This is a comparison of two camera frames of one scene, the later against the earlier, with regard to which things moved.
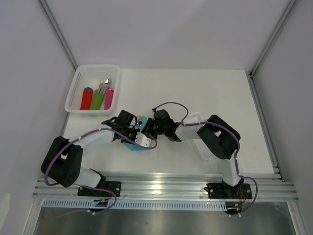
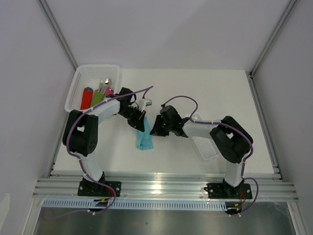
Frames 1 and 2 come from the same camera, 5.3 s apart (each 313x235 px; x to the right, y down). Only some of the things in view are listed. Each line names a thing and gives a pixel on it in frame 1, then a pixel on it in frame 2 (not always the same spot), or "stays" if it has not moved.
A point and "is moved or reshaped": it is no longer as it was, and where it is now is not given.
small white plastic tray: (190, 132) stays
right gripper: (147, 129) to (156, 129)
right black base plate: (217, 191) stays
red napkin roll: (87, 94) stays
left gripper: (131, 141) to (138, 122)
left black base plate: (115, 186) stays
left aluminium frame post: (50, 16) stays
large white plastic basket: (88, 76) stays
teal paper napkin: (139, 123) is moved or reshaped
